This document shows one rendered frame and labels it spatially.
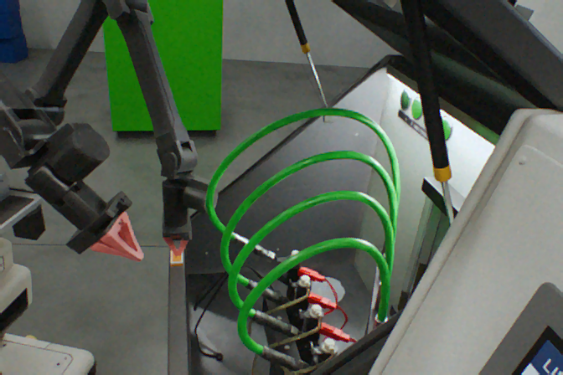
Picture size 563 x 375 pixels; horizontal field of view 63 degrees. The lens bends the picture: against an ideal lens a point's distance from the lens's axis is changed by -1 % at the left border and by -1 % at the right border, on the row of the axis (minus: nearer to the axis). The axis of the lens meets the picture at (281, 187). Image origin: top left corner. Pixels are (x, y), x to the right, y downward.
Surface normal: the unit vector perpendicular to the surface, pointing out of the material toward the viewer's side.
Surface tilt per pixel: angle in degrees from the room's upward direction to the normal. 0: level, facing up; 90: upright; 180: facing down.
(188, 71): 90
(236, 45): 90
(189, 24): 90
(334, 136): 90
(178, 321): 0
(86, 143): 46
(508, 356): 76
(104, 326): 0
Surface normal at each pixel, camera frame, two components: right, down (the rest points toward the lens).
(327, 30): 0.09, 0.47
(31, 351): 0.08, -0.88
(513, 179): -0.93, -0.18
